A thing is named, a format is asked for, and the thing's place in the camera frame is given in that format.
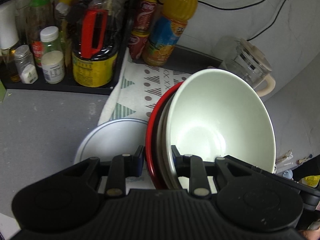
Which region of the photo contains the cream white bowl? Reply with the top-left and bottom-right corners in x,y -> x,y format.
156,94 -> 181,190

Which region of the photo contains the pale green ceramic bowl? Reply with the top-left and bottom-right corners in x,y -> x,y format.
166,68 -> 277,188

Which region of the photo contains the left human hand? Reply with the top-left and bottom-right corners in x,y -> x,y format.
300,229 -> 320,240

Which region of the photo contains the white bakery print plate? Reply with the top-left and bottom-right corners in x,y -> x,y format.
74,118 -> 148,164

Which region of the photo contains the patterned table cloth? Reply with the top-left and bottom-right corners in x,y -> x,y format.
97,47 -> 196,190

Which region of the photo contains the black metal spice rack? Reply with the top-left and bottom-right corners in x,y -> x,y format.
1,45 -> 127,95

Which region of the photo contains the white cap powder bottle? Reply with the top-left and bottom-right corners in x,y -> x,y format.
40,26 -> 65,84

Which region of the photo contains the dark soy sauce jug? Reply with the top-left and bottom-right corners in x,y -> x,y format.
67,0 -> 123,88

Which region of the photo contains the small glass salt shaker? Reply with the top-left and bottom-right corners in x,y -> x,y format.
14,44 -> 38,84

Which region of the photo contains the red drink can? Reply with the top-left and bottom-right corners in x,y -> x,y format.
127,0 -> 158,60

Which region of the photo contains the orange juice bottle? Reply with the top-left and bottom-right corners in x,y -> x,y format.
142,0 -> 198,67

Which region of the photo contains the green label sauce bottle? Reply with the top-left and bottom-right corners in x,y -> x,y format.
26,0 -> 54,68

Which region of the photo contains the white top oil bottle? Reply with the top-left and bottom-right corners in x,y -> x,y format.
1,1 -> 20,82

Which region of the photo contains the glass kettle with cream handle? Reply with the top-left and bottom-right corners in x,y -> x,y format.
219,38 -> 276,97

